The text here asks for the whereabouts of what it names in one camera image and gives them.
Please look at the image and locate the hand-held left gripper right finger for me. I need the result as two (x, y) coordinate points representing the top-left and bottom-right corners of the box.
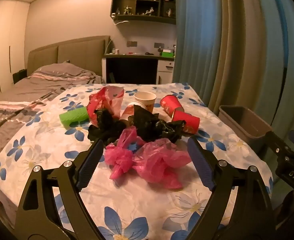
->
(187, 136), (275, 240)

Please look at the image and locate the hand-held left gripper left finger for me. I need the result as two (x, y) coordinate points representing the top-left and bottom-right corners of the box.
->
(13, 138), (105, 240)

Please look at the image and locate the grey trash bin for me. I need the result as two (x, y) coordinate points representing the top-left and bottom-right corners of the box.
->
(218, 105), (273, 143)

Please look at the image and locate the small pink plastic bag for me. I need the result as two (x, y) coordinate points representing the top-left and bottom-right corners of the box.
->
(104, 126), (146, 180)

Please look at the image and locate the black plastic bag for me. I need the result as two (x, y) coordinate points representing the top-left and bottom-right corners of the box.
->
(133, 104), (187, 143)
(87, 109), (122, 143)

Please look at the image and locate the large pink plastic bag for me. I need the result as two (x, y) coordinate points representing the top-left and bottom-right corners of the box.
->
(132, 138), (192, 190)

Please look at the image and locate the red paper cup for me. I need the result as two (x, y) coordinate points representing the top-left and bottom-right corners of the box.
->
(160, 95), (185, 118)
(172, 109), (200, 133)

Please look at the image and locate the green textured roll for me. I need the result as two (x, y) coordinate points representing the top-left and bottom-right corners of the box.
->
(59, 106), (89, 130)

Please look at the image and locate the orange patterned paper cup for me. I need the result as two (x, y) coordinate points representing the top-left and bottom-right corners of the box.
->
(119, 101), (147, 128)

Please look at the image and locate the red white plastic bag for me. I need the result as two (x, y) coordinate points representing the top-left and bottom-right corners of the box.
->
(86, 86), (125, 125)

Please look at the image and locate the white paper cup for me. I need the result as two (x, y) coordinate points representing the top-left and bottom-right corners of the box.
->
(134, 92), (157, 114)

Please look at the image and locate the floral blue white blanket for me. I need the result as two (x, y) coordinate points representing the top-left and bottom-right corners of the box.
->
(0, 82), (273, 240)

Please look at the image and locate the grey pillow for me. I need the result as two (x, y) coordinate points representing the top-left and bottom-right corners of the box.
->
(28, 64), (97, 80)

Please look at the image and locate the white drawer cabinet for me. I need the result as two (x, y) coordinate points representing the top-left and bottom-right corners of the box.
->
(156, 59), (175, 85)

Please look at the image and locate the grey striped duvet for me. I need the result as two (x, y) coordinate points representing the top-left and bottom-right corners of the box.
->
(0, 64), (105, 170)

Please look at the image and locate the dark top desk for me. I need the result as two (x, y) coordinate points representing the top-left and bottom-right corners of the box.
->
(101, 52), (175, 84)

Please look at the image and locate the blue grey curtain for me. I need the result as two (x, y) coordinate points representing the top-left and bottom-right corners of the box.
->
(172, 0), (294, 143)

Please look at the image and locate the beige padded headboard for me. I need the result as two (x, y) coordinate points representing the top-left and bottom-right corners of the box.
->
(27, 35), (111, 77)

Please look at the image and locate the black bedside stand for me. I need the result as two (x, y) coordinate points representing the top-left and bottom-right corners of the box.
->
(12, 69), (28, 84)

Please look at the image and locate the white wardrobe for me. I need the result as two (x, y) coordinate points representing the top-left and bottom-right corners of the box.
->
(0, 0), (30, 98)

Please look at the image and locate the group of small figurines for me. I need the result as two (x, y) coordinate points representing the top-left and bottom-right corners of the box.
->
(116, 0), (174, 17)

